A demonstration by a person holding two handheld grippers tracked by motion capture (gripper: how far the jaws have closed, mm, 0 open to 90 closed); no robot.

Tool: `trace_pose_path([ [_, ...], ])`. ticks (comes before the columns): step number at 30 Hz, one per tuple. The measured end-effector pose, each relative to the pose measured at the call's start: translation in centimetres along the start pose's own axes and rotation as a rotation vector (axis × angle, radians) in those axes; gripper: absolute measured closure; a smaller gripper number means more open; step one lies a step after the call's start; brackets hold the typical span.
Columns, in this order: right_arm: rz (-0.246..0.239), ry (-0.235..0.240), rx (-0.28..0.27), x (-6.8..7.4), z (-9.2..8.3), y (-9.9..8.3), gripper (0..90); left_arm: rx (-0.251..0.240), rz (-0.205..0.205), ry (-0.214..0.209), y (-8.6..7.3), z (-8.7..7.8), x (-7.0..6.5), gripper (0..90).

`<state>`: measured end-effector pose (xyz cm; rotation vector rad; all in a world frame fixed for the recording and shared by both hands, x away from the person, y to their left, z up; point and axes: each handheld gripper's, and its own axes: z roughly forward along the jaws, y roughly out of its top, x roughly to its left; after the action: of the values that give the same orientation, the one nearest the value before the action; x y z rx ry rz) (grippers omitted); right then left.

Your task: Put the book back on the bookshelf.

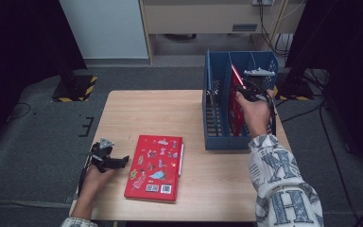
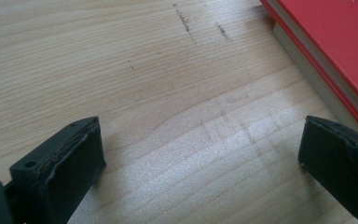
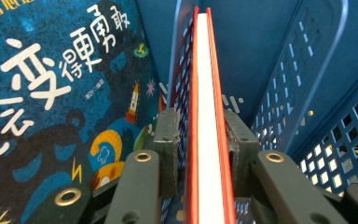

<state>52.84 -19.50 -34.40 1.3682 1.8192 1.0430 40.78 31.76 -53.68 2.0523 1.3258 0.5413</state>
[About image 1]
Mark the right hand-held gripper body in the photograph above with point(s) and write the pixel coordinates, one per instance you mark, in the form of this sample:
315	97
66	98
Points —
260	85

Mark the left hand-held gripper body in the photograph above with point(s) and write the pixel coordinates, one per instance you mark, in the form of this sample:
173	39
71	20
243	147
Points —
100	154

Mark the red hardcover book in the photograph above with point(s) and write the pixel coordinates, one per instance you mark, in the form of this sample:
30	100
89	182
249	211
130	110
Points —
154	170
238	116

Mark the blue plastic file rack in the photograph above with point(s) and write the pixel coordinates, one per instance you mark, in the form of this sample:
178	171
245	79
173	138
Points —
227	143

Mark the person's left hand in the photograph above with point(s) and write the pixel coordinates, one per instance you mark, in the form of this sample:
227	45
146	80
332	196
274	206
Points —
93	183

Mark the person's right hand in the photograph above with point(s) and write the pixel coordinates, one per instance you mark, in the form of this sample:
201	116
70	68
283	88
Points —
258	116

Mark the grey tape strip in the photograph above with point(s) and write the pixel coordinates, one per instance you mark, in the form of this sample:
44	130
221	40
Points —
68	199

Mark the grey label on desk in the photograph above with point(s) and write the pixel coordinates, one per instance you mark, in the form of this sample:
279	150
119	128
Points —
245	27

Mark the beige wooden desk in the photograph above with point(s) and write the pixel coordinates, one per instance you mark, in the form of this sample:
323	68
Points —
195	19

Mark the black curtain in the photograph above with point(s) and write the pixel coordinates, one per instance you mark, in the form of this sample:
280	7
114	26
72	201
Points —
19	47
353	47

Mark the white cabinet panel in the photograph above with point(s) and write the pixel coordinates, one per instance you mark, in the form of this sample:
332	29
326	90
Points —
107	28

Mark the white wall socket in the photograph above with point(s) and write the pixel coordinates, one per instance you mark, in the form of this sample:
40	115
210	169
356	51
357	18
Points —
263	2

